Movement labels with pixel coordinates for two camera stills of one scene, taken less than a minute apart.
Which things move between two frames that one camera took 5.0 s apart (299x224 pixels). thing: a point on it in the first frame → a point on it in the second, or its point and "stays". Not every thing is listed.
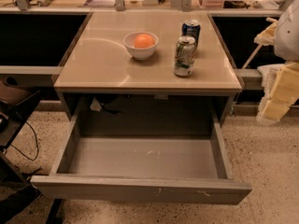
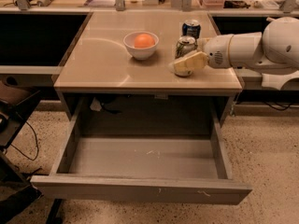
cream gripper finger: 268,36 → 201,43
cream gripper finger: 280,88 → 195,61
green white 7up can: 184,61 stays
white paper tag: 95,105 stays
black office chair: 19,198 stays
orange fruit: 143,40 stays
